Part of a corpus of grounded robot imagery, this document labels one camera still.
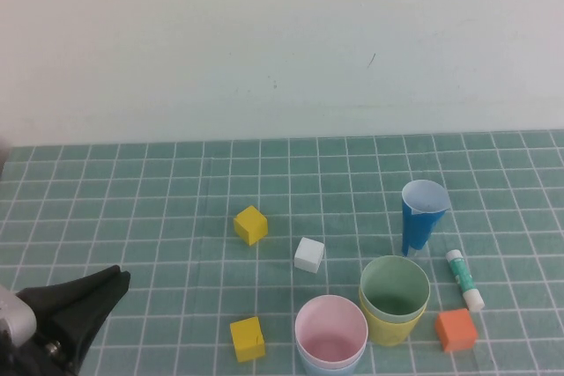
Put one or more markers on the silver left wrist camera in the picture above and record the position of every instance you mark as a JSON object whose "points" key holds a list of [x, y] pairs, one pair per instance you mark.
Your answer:
{"points": [[15, 319]]}

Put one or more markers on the blue paper cone cup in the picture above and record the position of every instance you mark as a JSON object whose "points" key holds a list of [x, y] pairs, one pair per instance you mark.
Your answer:
{"points": [[418, 226]]}

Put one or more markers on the white foam cube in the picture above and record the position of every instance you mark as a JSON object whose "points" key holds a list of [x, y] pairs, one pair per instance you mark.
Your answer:
{"points": [[308, 255]]}

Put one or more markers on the yellow plastic cup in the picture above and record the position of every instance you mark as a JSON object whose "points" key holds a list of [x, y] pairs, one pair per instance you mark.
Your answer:
{"points": [[392, 329]]}

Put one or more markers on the pink plastic cup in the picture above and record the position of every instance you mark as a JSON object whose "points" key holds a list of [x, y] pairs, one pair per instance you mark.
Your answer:
{"points": [[330, 327]]}

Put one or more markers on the pale green plastic cup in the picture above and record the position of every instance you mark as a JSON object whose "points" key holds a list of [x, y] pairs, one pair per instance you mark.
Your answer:
{"points": [[394, 283]]}

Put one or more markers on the yellow foam cube with crack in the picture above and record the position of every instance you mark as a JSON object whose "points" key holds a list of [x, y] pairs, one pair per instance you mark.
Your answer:
{"points": [[247, 341]]}

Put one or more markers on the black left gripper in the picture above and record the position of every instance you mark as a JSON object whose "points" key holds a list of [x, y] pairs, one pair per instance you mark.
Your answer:
{"points": [[31, 360]]}

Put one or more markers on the green checkered tablecloth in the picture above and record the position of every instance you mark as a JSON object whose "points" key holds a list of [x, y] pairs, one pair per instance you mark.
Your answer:
{"points": [[154, 200]]}

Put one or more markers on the light blue plastic cup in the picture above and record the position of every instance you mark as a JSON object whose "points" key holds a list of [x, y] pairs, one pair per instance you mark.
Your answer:
{"points": [[328, 370]]}

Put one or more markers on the green white glue stick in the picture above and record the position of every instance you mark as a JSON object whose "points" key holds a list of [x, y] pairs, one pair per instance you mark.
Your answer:
{"points": [[463, 279]]}

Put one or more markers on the orange foam cube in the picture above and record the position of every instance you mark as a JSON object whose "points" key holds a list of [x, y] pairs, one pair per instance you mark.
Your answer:
{"points": [[456, 329]]}

